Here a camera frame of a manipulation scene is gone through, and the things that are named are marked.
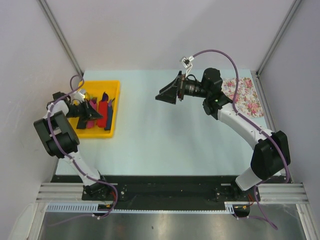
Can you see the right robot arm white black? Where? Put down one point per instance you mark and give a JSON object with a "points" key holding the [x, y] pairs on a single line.
{"points": [[270, 149]]}

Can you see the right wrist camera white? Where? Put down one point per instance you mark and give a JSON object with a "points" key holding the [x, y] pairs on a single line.
{"points": [[187, 62]]}

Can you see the pink napkin roll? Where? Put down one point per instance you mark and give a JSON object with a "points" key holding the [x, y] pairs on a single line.
{"points": [[92, 122]]}

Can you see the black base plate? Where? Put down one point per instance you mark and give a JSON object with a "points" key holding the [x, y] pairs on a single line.
{"points": [[156, 205]]}

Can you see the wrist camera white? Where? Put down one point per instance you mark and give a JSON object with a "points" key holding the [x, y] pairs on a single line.
{"points": [[187, 62], [80, 95]]}

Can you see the black napkin roll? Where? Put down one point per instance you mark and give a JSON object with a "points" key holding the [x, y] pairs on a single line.
{"points": [[81, 124]]}

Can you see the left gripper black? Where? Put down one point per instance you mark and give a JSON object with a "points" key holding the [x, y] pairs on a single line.
{"points": [[90, 113]]}

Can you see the floral placemat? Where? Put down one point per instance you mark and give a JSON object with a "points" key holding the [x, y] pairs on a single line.
{"points": [[247, 100]]}

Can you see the navy napkin roll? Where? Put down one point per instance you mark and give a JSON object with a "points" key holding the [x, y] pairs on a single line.
{"points": [[109, 118]]}

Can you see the yellow plastic tray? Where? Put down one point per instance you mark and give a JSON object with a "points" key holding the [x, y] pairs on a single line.
{"points": [[96, 89]]}

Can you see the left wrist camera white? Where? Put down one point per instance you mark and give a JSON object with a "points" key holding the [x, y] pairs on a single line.
{"points": [[80, 95]]}

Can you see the red paper napkin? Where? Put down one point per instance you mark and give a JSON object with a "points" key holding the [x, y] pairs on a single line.
{"points": [[103, 111]]}

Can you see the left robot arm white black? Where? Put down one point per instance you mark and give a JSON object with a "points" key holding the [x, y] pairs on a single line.
{"points": [[60, 140]]}

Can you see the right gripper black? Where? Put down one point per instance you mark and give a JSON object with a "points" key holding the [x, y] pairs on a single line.
{"points": [[169, 93]]}

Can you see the purple plastic spoon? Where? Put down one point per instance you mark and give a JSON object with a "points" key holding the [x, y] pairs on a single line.
{"points": [[105, 97]]}

